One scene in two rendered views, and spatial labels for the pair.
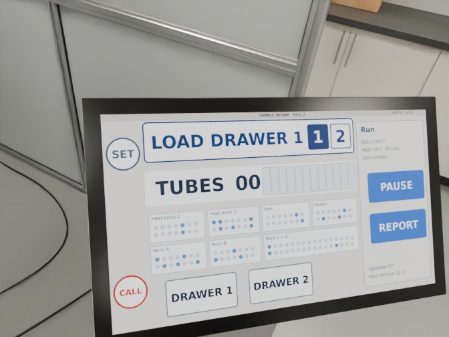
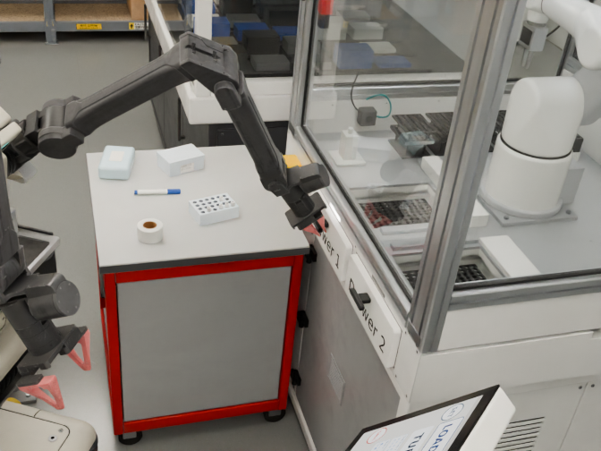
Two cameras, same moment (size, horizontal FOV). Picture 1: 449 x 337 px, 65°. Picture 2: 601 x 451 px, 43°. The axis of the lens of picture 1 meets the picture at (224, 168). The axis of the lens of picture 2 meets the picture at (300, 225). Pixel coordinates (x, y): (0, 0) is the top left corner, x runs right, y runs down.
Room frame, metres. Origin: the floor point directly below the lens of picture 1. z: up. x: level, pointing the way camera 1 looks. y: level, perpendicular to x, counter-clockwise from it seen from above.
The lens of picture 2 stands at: (0.77, -0.62, 1.99)
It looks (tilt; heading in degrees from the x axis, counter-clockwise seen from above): 33 degrees down; 138
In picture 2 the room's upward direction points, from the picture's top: 6 degrees clockwise
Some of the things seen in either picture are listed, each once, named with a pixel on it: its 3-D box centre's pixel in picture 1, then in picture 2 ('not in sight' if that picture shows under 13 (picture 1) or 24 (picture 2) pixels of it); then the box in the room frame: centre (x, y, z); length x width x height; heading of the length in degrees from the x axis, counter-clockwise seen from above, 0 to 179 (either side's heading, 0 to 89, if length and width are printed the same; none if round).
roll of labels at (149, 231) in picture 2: not in sight; (149, 231); (-0.79, 0.24, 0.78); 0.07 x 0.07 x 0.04
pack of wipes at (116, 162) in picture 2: not in sight; (116, 162); (-1.18, 0.34, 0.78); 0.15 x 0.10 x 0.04; 144
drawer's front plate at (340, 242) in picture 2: not in sight; (329, 232); (-0.42, 0.57, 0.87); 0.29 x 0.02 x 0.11; 158
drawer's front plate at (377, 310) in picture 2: not in sight; (370, 308); (-0.13, 0.45, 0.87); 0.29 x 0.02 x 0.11; 158
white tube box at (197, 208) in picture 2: not in sight; (213, 208); (-0.80, 0.45, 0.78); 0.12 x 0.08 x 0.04; 82
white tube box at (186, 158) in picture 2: not in sight; (181, 159); (-1.09, 0.51, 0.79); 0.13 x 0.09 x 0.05; 87
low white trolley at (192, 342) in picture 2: not in sight; (189, 293); (-0.92, 0.45, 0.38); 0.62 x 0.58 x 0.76; 158
